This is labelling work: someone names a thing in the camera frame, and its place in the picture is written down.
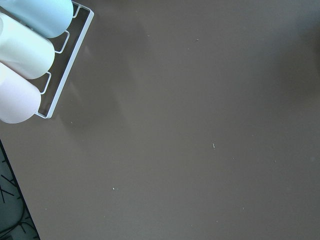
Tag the white wire cup rack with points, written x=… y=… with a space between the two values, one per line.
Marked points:
x=66 y=46

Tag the white plastic cup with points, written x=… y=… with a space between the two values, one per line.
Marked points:
x=23 y=50

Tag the pink plastic cup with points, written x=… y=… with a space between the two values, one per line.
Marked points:
x=19 y=99

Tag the light blue plastic cup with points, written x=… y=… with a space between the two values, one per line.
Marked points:
x=50 y=18

